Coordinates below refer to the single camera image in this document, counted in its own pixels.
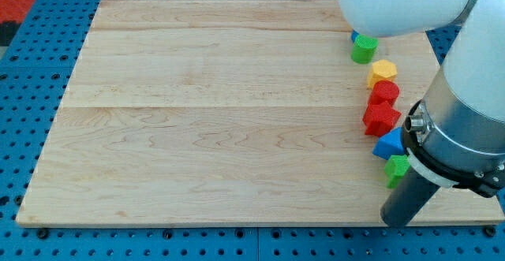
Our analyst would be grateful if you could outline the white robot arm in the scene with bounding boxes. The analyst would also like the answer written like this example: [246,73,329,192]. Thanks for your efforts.
[338,0,504,197]

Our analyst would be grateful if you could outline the blue triangle block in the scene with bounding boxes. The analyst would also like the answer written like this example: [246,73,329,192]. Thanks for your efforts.
[372,127,405,160]

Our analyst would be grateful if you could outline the light wooden board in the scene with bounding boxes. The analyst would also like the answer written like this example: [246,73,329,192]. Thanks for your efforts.
[15,0,505,229]

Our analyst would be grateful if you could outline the red star block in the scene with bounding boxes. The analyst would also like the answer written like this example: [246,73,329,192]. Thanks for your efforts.
[362,102,402,137]

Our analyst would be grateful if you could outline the blue block behind green cylinder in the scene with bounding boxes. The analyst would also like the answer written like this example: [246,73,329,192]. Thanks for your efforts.
[350,31,359,43]

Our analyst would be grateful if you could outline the red cylinder block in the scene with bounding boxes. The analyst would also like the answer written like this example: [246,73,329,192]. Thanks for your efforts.
[368,80,400,106]

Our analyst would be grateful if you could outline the yellow hexagon block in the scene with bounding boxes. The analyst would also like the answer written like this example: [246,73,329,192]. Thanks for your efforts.
[367,59,398,89]

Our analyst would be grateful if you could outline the green star block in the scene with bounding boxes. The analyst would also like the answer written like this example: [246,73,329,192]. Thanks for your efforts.
[383,155,410,189]

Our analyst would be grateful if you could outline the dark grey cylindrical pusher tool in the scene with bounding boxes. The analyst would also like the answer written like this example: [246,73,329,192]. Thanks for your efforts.
[380,168,440,227]

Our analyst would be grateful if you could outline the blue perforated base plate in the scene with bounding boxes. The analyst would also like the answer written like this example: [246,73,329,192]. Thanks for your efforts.
[1,0,504,260]

